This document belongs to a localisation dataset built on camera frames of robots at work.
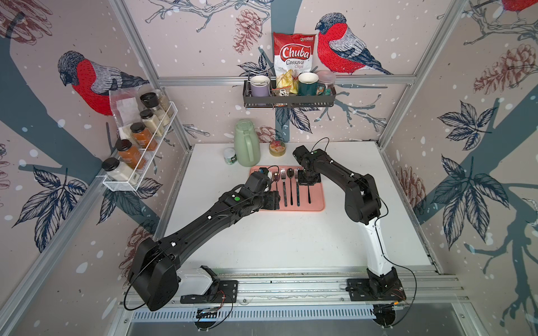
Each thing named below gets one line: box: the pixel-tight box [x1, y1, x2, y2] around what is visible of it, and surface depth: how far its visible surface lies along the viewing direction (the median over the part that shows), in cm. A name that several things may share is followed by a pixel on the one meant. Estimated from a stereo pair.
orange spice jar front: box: [115, 139, 148, 170], surface depth 68 cm
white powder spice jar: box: [101, 157, 141, 186], surface depth 62 cm
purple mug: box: [250, 74, 271, 97], surface depth 84 cm
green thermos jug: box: [233, 119, 261, 168], surface depth 99 cm
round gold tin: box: [269, 140, 287, 157], surface depth 120 cm
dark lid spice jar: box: [140, 91, 171, 127], surface depth 81 cm
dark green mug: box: [297, 72, 326, 96], surface depth 85 cm
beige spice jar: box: [139, 108, 164, 138], surface depth 78 cm
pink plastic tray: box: [250, 165, 326, 212], surface depth 100 cm
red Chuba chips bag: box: [273, 32, 317, 79], surface depth 81 cm
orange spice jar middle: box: [130, 121, 159, 151], surface depth 73 cm
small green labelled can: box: [223, 147, 238, 166], surface depth 113 cm
